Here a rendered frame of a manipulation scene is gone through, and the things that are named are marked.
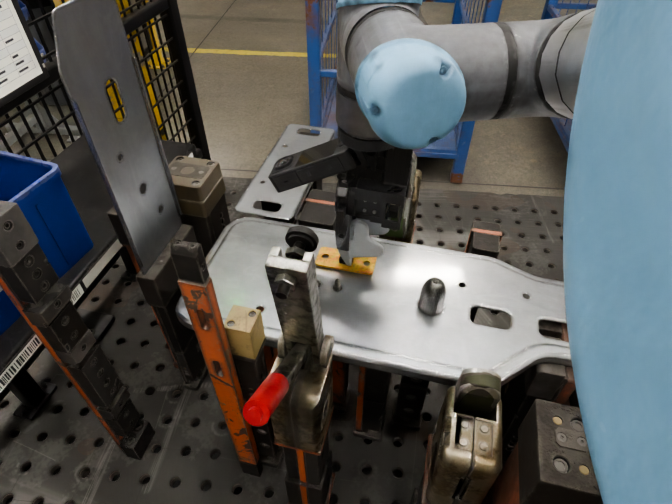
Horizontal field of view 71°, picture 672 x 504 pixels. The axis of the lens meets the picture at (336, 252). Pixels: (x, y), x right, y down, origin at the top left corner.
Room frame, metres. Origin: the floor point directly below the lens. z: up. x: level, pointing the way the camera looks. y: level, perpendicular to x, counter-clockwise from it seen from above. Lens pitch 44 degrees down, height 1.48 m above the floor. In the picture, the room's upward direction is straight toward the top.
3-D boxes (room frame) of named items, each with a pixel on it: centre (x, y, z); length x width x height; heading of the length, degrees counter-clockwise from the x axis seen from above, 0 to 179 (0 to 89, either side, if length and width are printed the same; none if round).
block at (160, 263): (0.51, 0.25, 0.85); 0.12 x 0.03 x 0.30; 166
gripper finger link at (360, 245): (0.45, -0.03, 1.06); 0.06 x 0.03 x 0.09; 76
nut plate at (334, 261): (0.48, -0.01, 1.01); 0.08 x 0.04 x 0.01; 76
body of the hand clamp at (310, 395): (0.27, 0.04, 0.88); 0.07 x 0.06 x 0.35; 166
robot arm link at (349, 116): (0.48, -0.04, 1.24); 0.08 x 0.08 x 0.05
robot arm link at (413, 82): (0.37, -0.07, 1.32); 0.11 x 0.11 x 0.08; 8
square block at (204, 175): (0.62, 0.23, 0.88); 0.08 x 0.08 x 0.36; 76
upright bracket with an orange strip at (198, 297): (0.30, 0.13, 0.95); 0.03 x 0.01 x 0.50; 76
